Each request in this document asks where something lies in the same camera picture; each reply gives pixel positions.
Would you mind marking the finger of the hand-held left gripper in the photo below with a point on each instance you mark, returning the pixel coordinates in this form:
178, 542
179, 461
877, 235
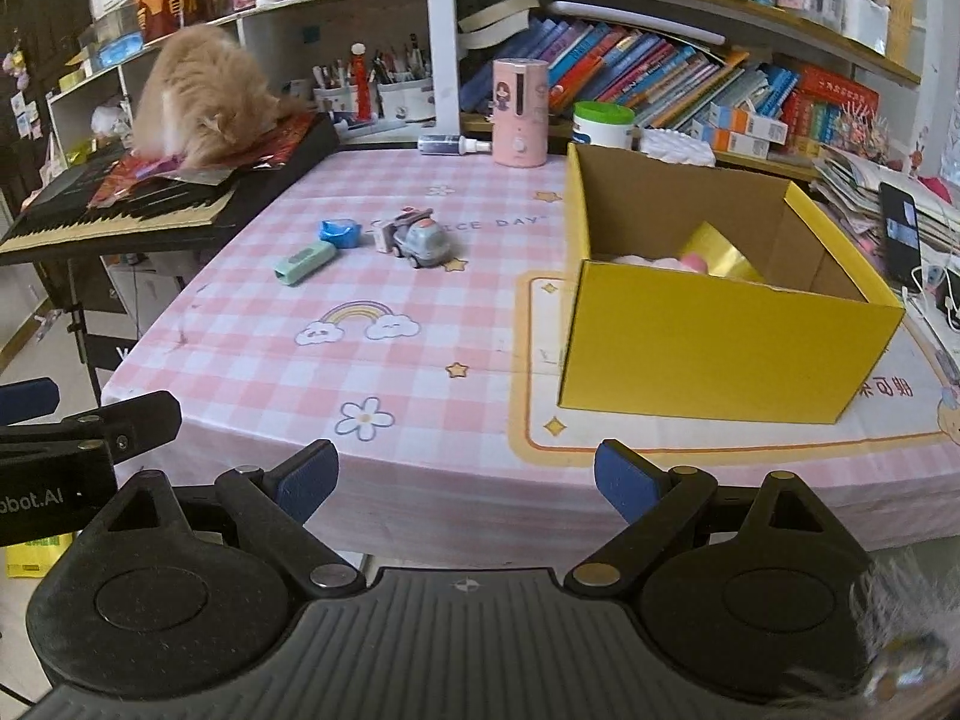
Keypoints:
30, 399
135, 416

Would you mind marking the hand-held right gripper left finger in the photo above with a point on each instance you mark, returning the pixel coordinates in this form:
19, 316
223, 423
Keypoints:
307, 484

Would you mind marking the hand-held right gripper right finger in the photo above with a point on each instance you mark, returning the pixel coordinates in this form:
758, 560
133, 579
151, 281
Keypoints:
626, 484

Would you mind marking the yellow cardboard box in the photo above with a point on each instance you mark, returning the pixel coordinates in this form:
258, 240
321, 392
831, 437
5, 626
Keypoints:
712, 345

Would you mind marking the pink plush toy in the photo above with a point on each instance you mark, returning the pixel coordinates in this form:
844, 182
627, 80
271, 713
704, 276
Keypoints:
694, 262

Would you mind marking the grey toy car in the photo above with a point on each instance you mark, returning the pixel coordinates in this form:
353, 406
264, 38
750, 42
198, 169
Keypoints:
424, 240

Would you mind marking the yellow plastic bag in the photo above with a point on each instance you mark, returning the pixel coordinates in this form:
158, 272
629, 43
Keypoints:
30, 562

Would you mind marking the black keyboard stand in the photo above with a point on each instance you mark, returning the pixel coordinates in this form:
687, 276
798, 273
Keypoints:
77, 315

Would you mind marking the pink checkered tablecloth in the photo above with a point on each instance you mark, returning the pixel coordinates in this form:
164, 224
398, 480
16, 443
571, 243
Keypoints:
262, 375

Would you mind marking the black electronic keyboard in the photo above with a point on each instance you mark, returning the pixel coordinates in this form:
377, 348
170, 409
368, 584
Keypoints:
112, 217

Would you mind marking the green eraser block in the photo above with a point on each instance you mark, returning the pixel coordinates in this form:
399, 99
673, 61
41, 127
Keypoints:
300, 264

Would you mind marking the small blue plastic case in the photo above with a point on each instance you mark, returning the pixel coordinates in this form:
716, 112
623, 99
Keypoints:
337, 234

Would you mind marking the pile of red packets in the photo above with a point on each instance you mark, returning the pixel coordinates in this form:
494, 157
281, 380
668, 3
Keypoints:
285, 139

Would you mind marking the orange and white cat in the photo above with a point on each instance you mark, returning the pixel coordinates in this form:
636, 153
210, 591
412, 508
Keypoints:
202, 90

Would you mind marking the white cotton pad pack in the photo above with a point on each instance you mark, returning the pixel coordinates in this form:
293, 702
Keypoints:
675, 148

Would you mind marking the white tub with green lid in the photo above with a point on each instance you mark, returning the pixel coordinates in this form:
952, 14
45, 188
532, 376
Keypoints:
604, 131

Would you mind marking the orange and white boxes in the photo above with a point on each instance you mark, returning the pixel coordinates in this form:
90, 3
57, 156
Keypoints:
739, 127

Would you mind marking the small white pen holder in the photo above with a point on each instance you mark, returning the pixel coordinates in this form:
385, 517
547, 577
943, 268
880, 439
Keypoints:
336, 101

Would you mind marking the black smartphone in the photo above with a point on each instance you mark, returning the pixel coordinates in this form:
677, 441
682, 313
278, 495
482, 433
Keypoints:
898, 225

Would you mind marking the stack of papers and booklets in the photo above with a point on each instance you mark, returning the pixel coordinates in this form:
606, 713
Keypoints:
847, 180

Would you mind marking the pink humidifier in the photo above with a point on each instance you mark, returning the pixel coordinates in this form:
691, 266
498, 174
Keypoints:
520, 120

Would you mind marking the large white pen holder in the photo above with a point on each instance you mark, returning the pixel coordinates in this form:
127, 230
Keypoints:
405, 97

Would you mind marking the red tassel ornament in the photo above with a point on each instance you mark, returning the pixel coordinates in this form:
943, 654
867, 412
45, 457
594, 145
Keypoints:
363, 86

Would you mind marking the row of colourful books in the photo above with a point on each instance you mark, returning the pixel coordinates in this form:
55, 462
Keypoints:
637, 67

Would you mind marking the red boxed book set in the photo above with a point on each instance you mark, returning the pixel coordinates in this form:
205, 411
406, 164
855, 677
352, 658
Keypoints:
832, 109

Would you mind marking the white shelf unit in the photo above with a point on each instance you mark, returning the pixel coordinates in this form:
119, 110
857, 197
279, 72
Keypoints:
337, 22

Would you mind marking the stack of beige books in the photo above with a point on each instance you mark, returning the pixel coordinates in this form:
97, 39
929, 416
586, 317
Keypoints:
495, 19

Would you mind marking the white stationery organisers with pens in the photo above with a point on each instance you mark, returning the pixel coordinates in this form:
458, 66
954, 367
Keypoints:
862, 19

